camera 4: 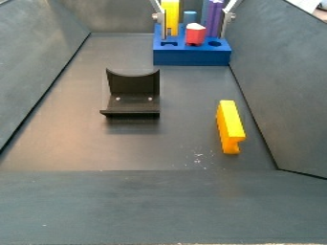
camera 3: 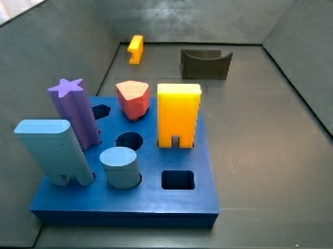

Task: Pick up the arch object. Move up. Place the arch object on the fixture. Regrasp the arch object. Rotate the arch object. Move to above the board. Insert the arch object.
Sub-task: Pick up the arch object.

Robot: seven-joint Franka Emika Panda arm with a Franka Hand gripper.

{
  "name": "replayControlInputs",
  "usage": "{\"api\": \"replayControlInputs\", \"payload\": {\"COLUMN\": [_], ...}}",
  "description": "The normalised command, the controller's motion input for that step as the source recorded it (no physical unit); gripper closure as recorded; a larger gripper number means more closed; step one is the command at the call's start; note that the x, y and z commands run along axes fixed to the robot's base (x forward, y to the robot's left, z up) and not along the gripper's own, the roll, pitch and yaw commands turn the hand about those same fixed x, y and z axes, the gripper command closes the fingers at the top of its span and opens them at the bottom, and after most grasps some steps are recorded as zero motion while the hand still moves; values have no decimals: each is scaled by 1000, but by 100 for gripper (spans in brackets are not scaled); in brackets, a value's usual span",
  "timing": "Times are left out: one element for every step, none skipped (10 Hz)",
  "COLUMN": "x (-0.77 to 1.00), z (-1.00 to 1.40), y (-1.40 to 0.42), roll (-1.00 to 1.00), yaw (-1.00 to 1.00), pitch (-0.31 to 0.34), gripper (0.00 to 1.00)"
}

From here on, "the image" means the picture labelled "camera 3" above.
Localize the light blue cylinder block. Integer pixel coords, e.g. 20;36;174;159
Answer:
99;147;142;190

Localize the tall yellow rectangular block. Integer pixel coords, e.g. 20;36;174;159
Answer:
158;84;202;148

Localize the small yellow arch block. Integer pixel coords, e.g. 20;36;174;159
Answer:
127;35;143;64

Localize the light blue arch block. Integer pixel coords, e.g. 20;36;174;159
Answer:
15;120;94;186

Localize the purple star block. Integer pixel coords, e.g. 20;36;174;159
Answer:
48;79;101;151

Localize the red pentagon block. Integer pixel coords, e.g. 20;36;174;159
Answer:
117;81;150;121

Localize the blue shape sorter base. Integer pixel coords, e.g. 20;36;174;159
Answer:
30;96;220;228

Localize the black curved fixture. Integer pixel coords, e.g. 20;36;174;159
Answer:
181;50;233;80

